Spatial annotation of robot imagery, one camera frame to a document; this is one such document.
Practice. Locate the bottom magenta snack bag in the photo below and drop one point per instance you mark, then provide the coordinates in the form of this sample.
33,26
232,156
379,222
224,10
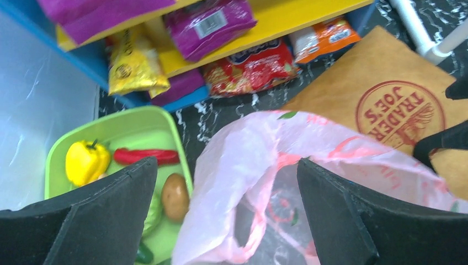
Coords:
181,85

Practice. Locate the red chili pepper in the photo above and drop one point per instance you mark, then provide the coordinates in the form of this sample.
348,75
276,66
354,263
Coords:
125,156

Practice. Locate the yellow snack bag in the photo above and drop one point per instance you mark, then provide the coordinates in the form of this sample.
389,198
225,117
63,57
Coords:
134,64

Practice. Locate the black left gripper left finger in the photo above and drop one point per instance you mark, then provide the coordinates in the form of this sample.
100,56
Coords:
99,223

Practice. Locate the pink plastic grocery bag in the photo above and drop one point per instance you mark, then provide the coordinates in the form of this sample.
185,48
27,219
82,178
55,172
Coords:
246,206

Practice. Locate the yellow bell pepper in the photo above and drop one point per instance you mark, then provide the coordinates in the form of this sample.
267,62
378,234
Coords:
86,161

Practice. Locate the green cabbage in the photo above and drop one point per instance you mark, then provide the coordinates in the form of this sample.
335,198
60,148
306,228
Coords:
154,215

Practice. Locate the red Kopiko snack bag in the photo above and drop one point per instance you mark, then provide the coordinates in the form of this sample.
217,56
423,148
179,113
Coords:
250,71

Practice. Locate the orange white snack packet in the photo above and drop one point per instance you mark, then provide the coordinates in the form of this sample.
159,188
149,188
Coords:
323,38

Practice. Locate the brown Trader Joe's tote bag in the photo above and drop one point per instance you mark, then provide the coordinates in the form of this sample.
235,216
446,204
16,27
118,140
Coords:
364,117

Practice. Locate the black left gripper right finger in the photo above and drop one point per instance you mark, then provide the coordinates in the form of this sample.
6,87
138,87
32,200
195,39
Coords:
352,224

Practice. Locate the magenta Toor snack bag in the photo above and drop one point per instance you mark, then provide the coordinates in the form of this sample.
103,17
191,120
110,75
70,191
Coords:
83,19

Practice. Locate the small magenta snack packet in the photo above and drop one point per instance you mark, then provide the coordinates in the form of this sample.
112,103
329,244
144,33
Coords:
203,27

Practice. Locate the brown potato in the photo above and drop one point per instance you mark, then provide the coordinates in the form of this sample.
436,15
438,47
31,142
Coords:
175,198

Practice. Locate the green vegetable tray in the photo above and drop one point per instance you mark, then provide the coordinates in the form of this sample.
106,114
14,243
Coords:
139,128

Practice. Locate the green cucumber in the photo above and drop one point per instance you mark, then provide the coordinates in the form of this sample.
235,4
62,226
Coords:
144,254

